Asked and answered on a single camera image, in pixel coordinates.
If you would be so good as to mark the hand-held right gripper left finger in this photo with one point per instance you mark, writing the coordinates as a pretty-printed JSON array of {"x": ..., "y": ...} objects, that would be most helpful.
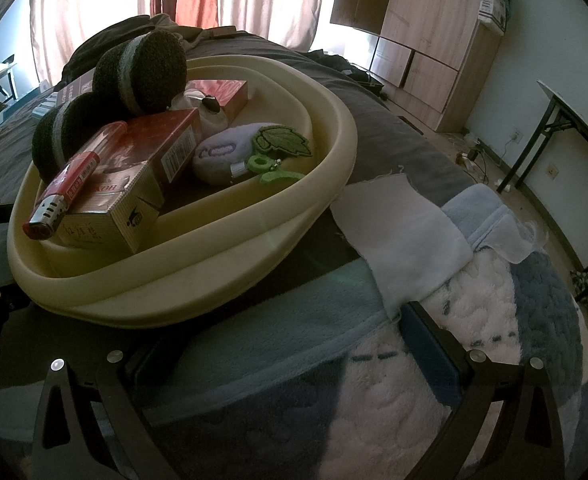
[{"x": 154, "y": 375}]

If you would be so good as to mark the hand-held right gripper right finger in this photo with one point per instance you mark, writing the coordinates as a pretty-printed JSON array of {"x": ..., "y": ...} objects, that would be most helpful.
[{"x": 431, "y": 350}]

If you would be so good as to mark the red lighter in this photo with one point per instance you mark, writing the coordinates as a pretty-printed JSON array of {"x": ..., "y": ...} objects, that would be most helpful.
[{"x": 59, "y": 195}]

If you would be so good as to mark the red and white cigarette box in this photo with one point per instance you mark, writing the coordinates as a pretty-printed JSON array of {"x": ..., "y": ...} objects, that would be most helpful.
[{"x": 109, "y": 215}]

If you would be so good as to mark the cream plastic basin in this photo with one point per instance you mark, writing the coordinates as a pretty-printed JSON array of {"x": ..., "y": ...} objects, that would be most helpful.
[{"x": 224, "y": 240}]

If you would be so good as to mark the dark red patterned box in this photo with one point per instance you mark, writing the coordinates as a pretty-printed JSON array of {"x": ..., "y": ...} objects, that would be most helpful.
[{"x": 159, "y": 135}]

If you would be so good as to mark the white plush pouch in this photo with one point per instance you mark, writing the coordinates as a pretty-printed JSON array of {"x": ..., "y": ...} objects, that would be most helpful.
[{"x": 224, "y": 152}]

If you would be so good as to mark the plain red cigarette box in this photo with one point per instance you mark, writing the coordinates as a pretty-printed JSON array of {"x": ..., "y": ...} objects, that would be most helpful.
[{"x": 224, "y": 92}]

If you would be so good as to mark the white cloth piece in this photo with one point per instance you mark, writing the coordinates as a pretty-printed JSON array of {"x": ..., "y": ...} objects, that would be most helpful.
[{"x": 404, "y": 230}]

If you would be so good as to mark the blue checkered fleece blanket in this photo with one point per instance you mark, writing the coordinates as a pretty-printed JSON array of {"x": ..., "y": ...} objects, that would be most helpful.
[{"x": 299, "y": 360}]

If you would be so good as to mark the small cardboard box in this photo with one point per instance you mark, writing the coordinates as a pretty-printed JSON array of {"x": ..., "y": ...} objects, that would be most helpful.
[{"x": 71, "y": 91}]

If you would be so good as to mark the olive clothing pile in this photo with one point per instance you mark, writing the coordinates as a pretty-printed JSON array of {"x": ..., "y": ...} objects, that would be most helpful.
[{"x": 99, "y": 40}]

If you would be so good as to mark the grey bed sheet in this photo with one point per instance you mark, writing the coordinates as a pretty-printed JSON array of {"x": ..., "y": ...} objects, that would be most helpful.
[{"x": 384, "y": 125}]

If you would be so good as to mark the black-legged folding table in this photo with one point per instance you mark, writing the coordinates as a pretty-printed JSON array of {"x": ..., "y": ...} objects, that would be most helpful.
[{"x": 574, "y": 105}]

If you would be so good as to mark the open black suitcase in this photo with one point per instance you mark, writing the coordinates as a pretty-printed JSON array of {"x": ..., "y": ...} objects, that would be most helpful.
[{"x": 354, "y": 72}]

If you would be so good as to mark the wooden wardrobe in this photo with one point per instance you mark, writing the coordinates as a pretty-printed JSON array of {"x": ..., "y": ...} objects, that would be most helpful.
[{"x": 424, "y": 20}]

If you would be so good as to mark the white paper bag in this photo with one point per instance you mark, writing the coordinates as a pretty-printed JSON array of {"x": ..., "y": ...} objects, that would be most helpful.
[{"x": 491, "y": 7}]

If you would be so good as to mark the white wall socket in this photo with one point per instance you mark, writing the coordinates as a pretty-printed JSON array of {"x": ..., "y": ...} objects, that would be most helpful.
[
  {"x": 517, "y": 135},
  {"x": 554, "y": 171}
]

